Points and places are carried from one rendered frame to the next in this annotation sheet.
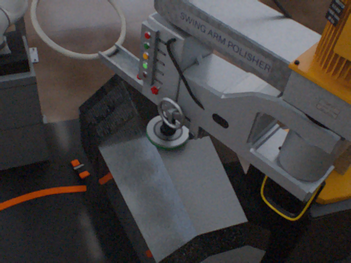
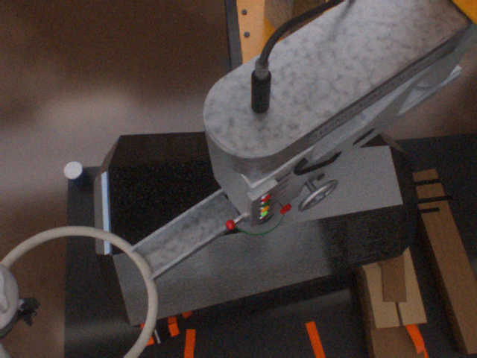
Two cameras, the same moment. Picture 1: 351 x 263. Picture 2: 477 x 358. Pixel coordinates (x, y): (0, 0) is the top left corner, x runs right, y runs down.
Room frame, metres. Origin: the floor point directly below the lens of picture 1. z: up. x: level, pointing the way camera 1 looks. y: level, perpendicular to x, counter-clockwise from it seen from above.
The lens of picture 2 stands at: (1.35, 0.52, 2.73)
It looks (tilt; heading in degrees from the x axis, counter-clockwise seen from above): 72 degrees down; 292
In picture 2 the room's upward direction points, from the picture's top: 3 degrees counter-clockwise
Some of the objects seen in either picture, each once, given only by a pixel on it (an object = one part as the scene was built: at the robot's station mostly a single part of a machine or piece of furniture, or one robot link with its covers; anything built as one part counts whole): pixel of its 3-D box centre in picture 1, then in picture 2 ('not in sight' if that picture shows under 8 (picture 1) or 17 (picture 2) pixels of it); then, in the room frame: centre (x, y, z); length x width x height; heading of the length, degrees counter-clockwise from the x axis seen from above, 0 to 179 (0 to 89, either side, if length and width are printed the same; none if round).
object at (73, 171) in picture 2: not in sight; (77, 174); (2.57, -0.03, 0.08); 0.10 x 0.10 x 0.13
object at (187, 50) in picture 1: (191, 70); (279, 149); (1.45, -0.02, 1.36); 0.36 x 0.22 x 0.45; 54
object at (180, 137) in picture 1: (167, 130); (256, 205); (1.50, 0.04, 0.92); 0.21 x 0.21 x 0.01
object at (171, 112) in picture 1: (176, 109); (311, 186); (1.33, 0.01, 1.24); 0.15 x 0.10 x 0.15; 54
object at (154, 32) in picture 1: (148, 54); (261, 203); (1.45, 0.16, 1.41); 0.08 x 0.03 x 0.28; 54
